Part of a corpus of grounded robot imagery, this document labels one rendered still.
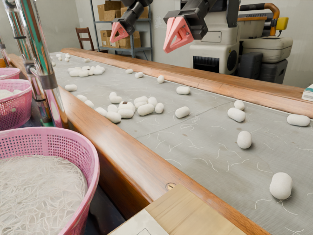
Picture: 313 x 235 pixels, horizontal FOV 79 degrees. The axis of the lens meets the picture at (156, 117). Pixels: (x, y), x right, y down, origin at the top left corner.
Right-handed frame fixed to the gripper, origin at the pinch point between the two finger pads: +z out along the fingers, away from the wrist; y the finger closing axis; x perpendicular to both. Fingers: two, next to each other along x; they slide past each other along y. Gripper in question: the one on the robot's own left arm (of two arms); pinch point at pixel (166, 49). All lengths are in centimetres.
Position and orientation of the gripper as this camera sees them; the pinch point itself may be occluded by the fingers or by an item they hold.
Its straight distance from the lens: 48.8
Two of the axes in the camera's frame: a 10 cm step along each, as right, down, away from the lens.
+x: 5.2, 5.0, 6.9
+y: 6.4, 3.1, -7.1
